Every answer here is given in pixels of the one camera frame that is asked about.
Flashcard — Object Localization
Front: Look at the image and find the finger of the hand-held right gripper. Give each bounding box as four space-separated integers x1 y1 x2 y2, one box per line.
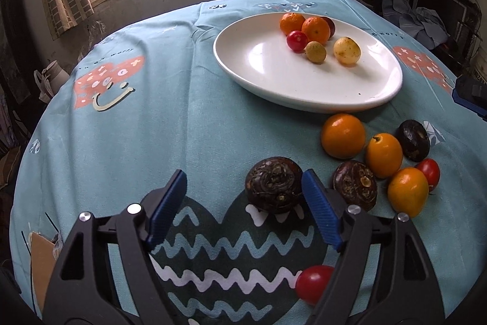
452 76 487 121

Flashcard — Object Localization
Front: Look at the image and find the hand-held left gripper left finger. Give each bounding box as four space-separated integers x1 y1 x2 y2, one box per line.
42 169 189 325

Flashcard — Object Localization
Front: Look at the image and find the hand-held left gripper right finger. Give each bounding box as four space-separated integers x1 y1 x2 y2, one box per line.
302 169 446 325

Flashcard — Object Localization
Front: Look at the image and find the large brown water chestnut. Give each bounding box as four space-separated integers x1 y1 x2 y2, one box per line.
244 157 305 214

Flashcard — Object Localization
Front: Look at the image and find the black water chestnut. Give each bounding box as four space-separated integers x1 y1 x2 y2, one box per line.
396 119 431 163

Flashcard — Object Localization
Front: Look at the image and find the red cherry tomato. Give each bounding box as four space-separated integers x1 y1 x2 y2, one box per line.
415 158 441 192
286 30 309 52
295 265 335 305

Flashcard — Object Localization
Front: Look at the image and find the large round orange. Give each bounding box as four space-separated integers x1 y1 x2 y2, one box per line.
321 114 366 159

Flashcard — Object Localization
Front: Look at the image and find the oval orange kumquat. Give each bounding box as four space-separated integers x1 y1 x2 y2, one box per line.
387 167 430 218
365 133 403 179

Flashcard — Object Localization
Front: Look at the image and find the white oval plate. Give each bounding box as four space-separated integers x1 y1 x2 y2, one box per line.
213 13 403 114

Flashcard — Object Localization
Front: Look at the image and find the pile of clothes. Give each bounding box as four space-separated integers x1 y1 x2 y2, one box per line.
375 0 451 48

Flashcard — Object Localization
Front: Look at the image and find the printed teal tablecloth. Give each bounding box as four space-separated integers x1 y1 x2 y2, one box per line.
9 0 487 325

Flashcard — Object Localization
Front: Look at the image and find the dark monitor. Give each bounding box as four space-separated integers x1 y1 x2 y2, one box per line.
413 0 470 40

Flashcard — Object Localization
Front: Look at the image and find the yellow speckled fruit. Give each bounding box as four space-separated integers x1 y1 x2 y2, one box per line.
333 37 361 66

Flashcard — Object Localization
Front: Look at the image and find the cardboard box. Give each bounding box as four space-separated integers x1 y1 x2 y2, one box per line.
30 231 61 314

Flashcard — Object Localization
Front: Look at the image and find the dark red plum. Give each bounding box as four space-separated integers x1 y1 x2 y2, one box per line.
320 16 336 38

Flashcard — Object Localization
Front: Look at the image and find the small yellow-green fruit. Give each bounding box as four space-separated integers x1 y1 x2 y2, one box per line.
305 41 327 64

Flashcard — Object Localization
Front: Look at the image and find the mandarin orange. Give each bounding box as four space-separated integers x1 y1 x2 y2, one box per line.
280 13 306 36
302 16 331 46

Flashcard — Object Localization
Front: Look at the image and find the white jug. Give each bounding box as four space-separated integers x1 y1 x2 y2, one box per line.
33 60 70 104

